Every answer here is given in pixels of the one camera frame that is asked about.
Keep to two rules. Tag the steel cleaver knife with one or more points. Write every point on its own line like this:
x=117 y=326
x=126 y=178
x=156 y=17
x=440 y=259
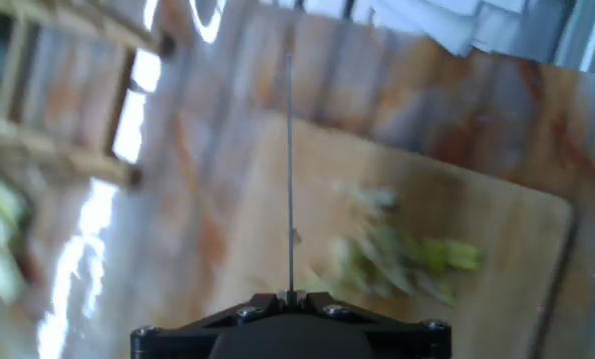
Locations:
x=289 y=149

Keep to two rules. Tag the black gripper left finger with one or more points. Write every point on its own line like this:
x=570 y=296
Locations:
x=177 y=341

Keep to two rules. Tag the wooden knife rack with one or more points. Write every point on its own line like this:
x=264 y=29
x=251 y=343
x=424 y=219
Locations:
x=53 y=154

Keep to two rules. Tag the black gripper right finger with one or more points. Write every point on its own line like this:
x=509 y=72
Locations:
x=406 y=341

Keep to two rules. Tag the white paper sheets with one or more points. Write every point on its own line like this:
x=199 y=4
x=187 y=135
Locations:
x=451 y=20

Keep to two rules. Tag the orange marble patterned mat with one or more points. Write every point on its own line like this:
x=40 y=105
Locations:
x=202 y=124

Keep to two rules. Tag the wooden cutting board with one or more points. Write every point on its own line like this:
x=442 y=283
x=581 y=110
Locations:
x=501 y=239

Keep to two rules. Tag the green scallion stalk piece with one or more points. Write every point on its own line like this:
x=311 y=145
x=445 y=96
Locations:
x=456 y=255

